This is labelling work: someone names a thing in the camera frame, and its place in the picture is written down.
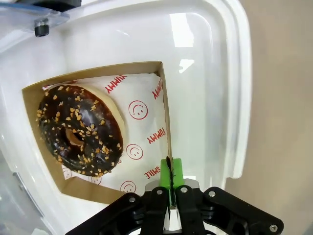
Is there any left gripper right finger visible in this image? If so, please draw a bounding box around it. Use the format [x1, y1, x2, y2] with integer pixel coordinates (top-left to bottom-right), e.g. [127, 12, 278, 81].
[171, 158, 285, 235]

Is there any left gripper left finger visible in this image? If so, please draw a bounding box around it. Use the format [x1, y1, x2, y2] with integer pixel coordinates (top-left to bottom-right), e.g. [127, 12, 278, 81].
[65, 158, 176, 235]

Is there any brown cardboard tray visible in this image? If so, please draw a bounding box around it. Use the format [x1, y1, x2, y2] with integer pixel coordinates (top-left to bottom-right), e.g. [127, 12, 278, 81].
[21, 60, 173, 205]

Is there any chocolate donut with nuts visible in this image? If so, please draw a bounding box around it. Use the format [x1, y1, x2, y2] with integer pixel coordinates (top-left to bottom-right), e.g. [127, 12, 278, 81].
[36, 84, 127, 177]

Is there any white display case base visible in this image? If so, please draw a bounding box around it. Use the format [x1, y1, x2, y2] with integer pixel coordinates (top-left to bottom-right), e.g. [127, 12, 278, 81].
[0, 0, 252, 235]

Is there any white printed paper liner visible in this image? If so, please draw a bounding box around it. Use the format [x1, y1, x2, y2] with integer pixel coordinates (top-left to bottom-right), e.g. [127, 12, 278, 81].
[43, 72, 172, 194]

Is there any clear display case lid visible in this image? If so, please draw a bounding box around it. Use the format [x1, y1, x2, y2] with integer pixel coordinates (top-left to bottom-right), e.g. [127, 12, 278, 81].
[0, 0, 71, 235]

